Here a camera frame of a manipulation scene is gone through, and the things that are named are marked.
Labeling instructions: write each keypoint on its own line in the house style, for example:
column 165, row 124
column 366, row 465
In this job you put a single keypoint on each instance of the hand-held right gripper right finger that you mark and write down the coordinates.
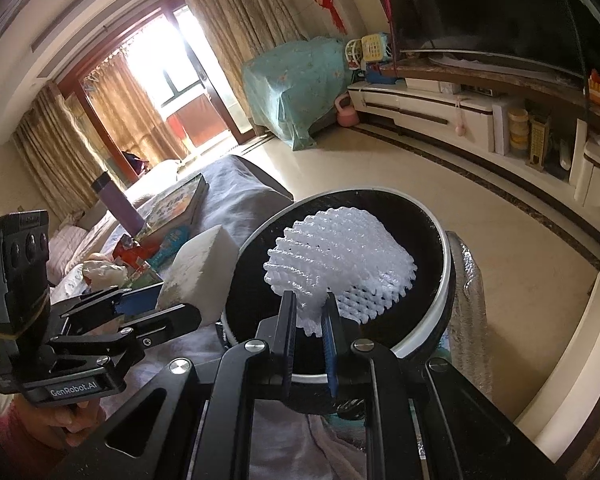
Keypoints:
column 331, row 345

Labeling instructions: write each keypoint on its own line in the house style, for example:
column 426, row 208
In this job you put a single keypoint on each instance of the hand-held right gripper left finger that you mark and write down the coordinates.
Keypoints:
column 289, row 340

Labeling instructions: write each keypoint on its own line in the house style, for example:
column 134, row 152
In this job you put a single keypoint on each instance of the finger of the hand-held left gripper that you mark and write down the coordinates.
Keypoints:
column 137, row 301
column 170, row 317

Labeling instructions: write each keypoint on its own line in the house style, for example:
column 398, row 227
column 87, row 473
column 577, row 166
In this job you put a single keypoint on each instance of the red snack packet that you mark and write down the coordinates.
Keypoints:
column 130, row 256

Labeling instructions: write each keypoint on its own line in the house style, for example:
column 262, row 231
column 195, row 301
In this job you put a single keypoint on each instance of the white foam block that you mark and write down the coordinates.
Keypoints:
column 200, row 265

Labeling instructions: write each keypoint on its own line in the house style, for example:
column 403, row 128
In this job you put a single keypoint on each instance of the black trash can white rim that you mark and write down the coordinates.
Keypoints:
column 260, row 260

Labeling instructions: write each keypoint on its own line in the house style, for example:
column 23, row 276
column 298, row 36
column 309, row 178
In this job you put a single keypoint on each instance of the white foam fruit net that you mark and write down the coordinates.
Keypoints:
column 340, row 260

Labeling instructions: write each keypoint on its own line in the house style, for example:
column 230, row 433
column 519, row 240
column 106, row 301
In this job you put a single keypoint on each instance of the person's left hand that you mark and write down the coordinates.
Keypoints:
column 55, row 422

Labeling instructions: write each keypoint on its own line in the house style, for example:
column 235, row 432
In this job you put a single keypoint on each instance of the cream plastic bag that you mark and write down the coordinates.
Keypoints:
column 102, row 272

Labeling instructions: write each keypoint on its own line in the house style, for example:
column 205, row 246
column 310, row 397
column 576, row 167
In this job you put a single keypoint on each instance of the pink striped cloth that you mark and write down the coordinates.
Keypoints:
column 65, row 242

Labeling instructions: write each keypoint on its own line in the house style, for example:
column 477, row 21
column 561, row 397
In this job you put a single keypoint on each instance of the blue toy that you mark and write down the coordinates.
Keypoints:
column 172, row 241

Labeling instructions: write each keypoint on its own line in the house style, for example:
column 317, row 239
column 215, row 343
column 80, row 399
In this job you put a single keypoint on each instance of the purple bottle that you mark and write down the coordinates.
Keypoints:
column 122, row 205

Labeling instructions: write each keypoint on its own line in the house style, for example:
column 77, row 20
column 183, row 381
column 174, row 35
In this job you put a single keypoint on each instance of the stack of picture books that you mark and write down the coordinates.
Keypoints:
column 175, row 205

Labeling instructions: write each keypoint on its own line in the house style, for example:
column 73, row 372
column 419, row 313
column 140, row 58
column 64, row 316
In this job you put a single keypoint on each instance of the beige patterned curtain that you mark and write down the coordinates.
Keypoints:
column 50, row 150
column 240, row 20

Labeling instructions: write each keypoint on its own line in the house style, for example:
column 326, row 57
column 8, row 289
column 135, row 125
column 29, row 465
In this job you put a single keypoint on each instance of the dark purple bag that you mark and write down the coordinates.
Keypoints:
column 134, row 162

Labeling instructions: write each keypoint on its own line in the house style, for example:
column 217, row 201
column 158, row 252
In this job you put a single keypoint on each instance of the lavender floral tablecloth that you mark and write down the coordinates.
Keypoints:
column 240, row 195

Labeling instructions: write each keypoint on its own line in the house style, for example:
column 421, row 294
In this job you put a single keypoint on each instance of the silver bubble wrap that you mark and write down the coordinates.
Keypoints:
column 470, row 300

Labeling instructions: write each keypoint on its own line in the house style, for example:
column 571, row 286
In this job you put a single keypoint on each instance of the sheer brown curtain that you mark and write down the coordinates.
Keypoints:
column 125, row 100

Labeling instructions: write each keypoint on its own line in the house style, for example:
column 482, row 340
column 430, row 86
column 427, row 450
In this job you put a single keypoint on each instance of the white television cabinet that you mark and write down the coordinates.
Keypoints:
column 420, row 110

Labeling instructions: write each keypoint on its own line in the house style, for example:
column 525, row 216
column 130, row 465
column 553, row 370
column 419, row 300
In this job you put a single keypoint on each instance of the pink hanging charm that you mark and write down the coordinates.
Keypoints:
column 460, row 129

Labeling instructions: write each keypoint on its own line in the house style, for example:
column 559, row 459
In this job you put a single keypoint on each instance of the teal cloth furniture cover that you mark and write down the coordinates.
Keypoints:
column 290, row 85

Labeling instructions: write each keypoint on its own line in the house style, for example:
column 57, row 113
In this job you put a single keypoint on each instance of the blue toy vehicle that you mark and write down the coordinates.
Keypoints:
column 382, row 76

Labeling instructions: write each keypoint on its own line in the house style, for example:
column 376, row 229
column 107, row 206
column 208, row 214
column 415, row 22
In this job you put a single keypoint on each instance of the stack of yellow tubs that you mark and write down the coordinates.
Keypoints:
column 518, row 127

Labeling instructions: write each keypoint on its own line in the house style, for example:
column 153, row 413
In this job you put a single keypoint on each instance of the yellow box grater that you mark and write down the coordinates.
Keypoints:
column 537, row 142

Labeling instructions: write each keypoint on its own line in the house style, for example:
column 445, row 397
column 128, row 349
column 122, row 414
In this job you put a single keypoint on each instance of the white toy basket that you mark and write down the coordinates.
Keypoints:
column 354, row 54

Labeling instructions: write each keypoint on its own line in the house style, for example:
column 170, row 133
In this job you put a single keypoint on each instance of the yellow-green toy basket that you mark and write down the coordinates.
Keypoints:
column 376, row 47

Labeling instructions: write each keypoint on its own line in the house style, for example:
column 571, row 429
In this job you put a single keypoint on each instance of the pink pole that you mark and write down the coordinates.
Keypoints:
column 391, row 25

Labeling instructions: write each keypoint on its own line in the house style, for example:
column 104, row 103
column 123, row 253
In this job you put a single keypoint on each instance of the black television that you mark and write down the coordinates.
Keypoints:
column 480, row 5

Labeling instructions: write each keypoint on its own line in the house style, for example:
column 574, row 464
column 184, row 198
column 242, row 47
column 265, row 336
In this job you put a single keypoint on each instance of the brown balcony door frame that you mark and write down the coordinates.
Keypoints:
column 70, row 75

